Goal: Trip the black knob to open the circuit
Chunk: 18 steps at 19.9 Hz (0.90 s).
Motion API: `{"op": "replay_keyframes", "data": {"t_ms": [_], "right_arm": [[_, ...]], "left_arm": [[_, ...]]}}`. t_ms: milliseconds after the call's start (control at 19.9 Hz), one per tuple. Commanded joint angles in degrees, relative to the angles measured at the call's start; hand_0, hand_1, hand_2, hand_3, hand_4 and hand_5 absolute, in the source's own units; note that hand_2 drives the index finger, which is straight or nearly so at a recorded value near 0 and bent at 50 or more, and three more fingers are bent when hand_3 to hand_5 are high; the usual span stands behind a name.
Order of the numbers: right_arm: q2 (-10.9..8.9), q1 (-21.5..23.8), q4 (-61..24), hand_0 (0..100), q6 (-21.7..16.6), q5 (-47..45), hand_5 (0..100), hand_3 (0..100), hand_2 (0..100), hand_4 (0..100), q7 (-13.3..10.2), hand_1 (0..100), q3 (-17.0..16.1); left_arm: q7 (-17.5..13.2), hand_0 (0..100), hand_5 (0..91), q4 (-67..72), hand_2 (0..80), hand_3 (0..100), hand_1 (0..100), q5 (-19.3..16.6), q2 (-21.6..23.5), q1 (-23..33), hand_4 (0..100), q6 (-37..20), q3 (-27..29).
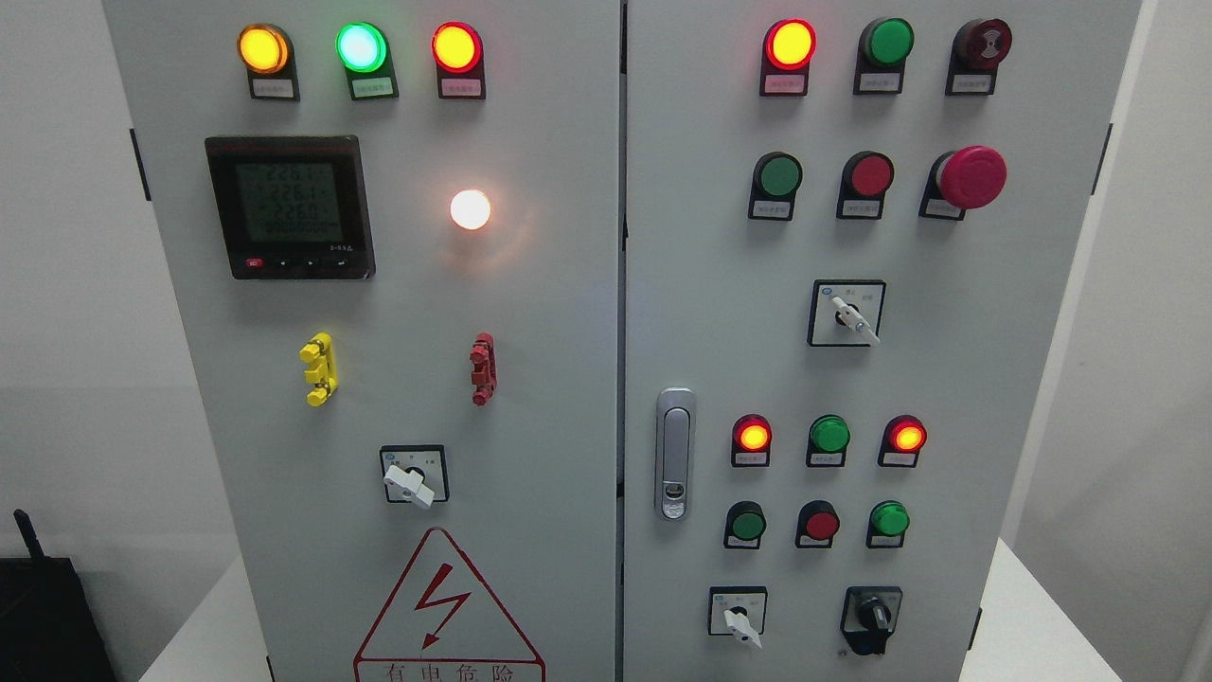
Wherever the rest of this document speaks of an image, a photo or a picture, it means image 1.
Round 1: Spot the black rotary knob switch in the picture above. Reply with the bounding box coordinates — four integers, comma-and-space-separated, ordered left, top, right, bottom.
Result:
840, 585, 903, 657

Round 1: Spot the red terminal connector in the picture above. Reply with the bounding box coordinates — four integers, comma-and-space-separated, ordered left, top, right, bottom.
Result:
469, 332, 498, 407

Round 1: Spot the red lit indicator middle left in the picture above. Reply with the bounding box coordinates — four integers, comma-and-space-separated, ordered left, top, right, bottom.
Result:
731, 413, 774, 469

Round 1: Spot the white lit indicator light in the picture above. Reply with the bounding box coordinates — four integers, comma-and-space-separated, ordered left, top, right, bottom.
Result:
448, 188, 492, 230

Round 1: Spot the green push button lower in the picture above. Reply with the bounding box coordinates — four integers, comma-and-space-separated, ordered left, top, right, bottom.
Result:
722, 500, 767, 551

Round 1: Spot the green push button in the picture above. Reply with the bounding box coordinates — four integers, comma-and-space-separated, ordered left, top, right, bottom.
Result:
722, 500, 767, 551
747, 151, 804, 222

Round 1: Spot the green push button upper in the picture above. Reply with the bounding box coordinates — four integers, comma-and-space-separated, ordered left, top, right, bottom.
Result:
747, 151, 804, 222

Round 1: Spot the green indicator middle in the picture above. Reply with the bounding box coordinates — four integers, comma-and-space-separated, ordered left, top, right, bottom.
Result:
806, 414, 851, 469

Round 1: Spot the grey left cabinet door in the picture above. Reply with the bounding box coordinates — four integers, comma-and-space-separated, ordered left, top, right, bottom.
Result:
103, 1, 621, 681

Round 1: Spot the grey cabinet door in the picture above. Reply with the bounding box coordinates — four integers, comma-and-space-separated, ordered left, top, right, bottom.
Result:
103, 1, 621, 681
619, 1, 1142, 681

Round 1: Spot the grey right cabinet door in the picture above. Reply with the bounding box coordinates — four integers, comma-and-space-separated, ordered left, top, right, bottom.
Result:
619, 1, 1142, 681

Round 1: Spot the red push button lower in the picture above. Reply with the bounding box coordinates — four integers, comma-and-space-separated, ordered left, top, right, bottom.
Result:
793, 500, 840, 548

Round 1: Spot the red push button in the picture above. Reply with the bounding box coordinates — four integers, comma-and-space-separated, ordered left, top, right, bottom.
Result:
835, 151, 894, 220
793, 500, 840, 548

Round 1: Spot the yellow terminal connector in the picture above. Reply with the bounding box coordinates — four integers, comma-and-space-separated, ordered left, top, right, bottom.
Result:
297, 332, 339, 407

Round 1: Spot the red push button upper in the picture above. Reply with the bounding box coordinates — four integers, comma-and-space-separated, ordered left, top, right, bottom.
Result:
835, 151, 894, 220

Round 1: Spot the red indicator middle right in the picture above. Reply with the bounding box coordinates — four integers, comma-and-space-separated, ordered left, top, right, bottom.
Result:
877, 415, 928, 469

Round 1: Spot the red electrical warning sticker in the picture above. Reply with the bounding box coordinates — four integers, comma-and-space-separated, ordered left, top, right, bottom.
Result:
351, 528, 548, 681

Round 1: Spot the red lit indicator light left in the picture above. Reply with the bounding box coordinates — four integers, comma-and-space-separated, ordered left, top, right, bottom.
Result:
430, 21, 488, 101

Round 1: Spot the green indicator lower right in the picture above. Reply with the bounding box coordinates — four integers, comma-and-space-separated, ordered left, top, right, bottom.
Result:
865, 500, 911, 549

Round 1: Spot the black digital power meter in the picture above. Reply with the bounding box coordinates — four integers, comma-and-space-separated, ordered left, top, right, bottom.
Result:
205, 134, 376, 280

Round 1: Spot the red lit indicator top right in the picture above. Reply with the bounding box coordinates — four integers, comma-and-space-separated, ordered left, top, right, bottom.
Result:
760, 17, 817, 97

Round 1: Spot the green lit indicator light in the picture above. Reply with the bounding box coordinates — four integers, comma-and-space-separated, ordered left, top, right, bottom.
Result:
335, 22, 399, 102

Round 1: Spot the red emergency stop button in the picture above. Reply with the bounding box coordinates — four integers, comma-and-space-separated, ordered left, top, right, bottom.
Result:
917, 144, 1007, 222

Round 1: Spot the green indicator top right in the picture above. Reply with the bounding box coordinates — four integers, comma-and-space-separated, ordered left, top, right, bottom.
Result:
852, 17, 915, 96

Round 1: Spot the yellow indicator light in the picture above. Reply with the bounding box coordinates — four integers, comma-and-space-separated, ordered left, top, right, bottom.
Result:
238, 23, 301, 102

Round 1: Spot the red black buzzer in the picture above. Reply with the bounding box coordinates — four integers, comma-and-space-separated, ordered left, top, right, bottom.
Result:
945, 18, 1013, 97

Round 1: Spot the black device with antenna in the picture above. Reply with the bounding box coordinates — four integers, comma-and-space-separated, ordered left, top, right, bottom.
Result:
1, 509, 116, 681

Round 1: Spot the silver door latch handle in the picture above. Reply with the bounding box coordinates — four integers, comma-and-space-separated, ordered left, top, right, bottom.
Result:
654, 386, 696, 521

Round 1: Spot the white selector switch left door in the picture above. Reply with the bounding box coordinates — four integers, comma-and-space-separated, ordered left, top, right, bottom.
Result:
378, 445, 450, 510

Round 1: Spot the white selector switch upper right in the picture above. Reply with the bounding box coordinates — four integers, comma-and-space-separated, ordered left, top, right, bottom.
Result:
807, 279, 886, 346

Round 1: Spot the white selector switch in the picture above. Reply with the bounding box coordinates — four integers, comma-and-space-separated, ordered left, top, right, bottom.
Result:
708, 585, 768, 649
807, 279, 886, 346

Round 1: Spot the white selector switch lower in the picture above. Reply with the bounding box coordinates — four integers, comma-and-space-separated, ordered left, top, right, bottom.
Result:
708, 585, 768, 649

